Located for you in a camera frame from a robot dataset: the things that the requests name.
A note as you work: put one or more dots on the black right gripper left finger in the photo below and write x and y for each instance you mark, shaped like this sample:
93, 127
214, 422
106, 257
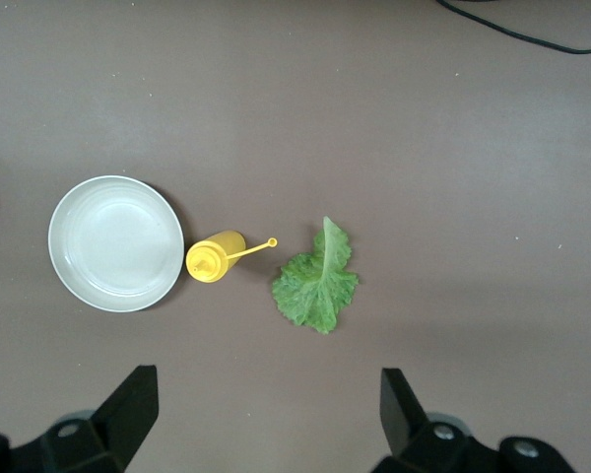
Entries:
118, 424

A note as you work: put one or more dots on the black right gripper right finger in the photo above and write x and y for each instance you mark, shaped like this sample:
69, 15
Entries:
409, 438

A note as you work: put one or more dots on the green lettuce leaf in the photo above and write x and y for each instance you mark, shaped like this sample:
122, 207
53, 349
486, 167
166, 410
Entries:
316, 290

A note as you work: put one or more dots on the yellow squeeze bottle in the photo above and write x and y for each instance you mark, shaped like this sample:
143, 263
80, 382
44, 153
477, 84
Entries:
208, 263

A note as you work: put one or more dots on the pale beige round plate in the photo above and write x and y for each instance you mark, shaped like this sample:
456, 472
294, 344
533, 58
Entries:
114, 244

